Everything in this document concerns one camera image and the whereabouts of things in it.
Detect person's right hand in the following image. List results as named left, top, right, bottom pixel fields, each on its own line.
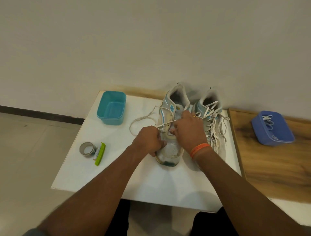
left=169, top=111, right=209, bottom=155

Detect person's left hand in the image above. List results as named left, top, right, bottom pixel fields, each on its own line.
left=131, top=125, right=167, bottom=157

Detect worn white sneaker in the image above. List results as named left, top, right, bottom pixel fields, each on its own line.
left=155, top=83, right=191, bottom=167
left=192, top=88, right=230, bottom=171

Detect person's right forearm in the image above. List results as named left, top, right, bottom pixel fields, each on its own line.
left=194, top=147, right=306, bottom=236

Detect person's left forearm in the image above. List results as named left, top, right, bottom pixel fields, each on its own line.
left=38, top=146, right=151, bottom=236

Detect orange thread wristband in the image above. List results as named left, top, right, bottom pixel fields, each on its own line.
left=189, top=143, right=211, bottom=159

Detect teal plastic container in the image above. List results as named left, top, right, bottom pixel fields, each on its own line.
left=97, top=91, right=127, bottom=126

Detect green utility cutter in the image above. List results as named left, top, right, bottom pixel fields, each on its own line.
left=93, top=142, right=106, bottom=167

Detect grey tape roll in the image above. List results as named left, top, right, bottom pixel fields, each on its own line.
left=79, top=142, right=97, bottom=158

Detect black trousers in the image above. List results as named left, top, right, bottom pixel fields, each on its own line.
left=104, top=199, right=240, bottom=236

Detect blue plastic container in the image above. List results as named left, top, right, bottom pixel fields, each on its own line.
left=251, top=111, right=295, bottom=147

